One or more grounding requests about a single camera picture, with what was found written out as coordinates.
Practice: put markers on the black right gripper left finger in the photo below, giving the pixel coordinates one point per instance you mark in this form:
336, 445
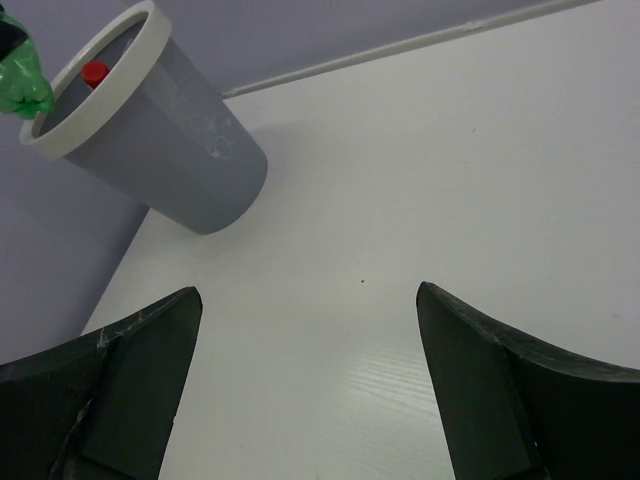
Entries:
101, 406

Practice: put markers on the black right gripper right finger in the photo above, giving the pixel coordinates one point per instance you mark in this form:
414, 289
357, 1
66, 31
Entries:
513, 406

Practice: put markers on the green plastic bottle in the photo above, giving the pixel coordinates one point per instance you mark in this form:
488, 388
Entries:
24, 89

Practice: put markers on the red label clear bottle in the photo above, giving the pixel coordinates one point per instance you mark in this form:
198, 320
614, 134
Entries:
94, 72

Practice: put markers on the grey bin white rim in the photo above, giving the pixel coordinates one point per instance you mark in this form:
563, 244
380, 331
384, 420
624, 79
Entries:
155, 128

